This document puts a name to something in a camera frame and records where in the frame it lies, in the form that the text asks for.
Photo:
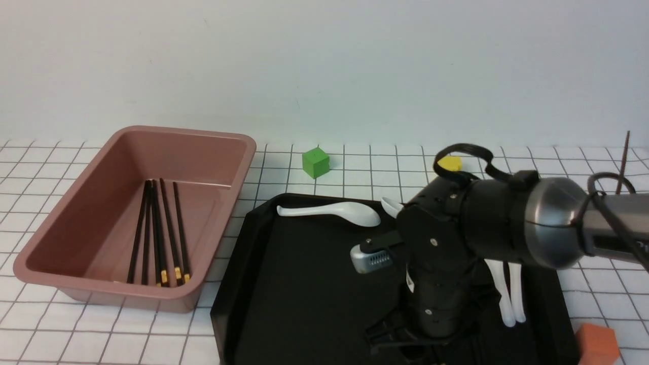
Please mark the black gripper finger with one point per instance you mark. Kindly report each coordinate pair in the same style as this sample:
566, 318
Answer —
391, 332

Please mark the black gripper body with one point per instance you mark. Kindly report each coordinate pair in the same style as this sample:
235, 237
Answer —
448, 292

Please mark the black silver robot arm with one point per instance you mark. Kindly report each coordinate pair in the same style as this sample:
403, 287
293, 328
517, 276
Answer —
543, 222

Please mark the white spoon upright left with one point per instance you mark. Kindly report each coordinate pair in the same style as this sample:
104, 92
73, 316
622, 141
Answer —
497, 271

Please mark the white spoon upright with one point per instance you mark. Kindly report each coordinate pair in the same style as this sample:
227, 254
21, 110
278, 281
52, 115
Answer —
497, 271
515, 271

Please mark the white spoon upright right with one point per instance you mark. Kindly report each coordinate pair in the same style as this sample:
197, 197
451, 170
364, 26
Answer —
515, 271

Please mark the white spoon lying sideways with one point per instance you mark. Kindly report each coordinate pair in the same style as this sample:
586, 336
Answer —
391, 207

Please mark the white spoon far left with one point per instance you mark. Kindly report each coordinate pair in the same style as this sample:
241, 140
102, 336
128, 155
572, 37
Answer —
353, 212

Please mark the black plastic tray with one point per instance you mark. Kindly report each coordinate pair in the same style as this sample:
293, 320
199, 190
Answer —
290, 295

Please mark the yellow cube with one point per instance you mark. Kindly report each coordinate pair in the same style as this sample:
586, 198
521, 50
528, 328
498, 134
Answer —
450, 163

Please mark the orange cube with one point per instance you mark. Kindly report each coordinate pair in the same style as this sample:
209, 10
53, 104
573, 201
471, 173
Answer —
597, 344

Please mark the green cube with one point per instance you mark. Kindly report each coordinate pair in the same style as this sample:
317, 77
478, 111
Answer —
316, 162

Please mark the black chopstick yellow tip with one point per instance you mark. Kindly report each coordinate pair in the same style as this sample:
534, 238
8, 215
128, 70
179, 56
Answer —
177, 272
160, 259
187, 270

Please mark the dark thin rod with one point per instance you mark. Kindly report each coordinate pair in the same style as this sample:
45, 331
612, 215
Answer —
622, 170

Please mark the black chopstick in bin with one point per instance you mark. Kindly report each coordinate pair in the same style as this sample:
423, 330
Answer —
137, 237
145, 260

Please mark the black chopstick in bin leftmost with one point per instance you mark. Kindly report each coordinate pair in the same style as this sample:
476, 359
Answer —
137, 237

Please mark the pink rectangular plastic bin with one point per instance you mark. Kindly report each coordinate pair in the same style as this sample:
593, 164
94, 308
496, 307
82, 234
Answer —
84, 246

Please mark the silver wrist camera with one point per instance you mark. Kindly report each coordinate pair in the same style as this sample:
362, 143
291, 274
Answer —
376, 253

